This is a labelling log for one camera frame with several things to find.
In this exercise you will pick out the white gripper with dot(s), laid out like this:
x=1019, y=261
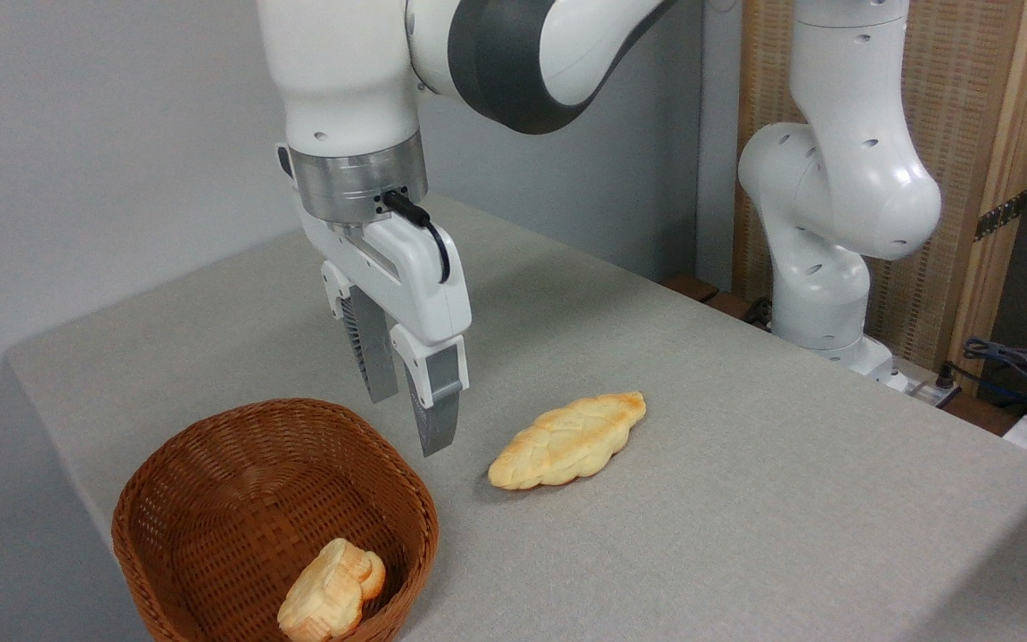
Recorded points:
x=411, y=281

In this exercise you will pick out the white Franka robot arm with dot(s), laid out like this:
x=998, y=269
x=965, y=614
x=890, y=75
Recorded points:
x=344, y=71

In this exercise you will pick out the long braided bread loaf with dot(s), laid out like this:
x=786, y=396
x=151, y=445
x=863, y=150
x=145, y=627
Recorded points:
x=567, y=441

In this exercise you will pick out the brown woven wicker basket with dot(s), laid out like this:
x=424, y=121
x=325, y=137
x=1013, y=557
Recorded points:
x=210, y=499

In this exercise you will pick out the small golden bread roll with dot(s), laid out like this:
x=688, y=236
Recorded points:
x=328, y=593

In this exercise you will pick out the gray tablecloth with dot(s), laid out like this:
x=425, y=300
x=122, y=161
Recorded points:
x=745, y=535

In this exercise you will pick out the black screen hinge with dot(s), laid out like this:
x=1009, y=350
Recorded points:
x=1001, y=217

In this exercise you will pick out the wooden woven folding screen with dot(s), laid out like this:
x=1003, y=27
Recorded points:
x=977, y=107

